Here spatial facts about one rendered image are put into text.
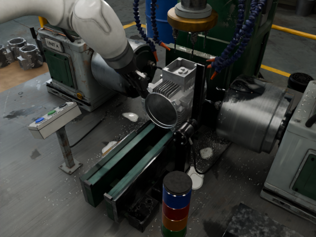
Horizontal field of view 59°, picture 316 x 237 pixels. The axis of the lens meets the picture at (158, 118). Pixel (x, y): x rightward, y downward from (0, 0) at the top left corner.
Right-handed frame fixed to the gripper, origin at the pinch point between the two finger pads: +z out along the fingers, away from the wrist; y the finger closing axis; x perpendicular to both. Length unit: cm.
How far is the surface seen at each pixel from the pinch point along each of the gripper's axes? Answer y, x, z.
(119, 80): 16.8, -3.1, 7.1
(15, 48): 238, -29, 109
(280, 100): -43.9, -15.5, 2.8
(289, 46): 1, -231, 260
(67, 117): 16.4, 22.2, -6.8
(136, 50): 15.2, -16.6, 3.2
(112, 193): -10.7, 36.1, 0.5
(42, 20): 71, -15, 1
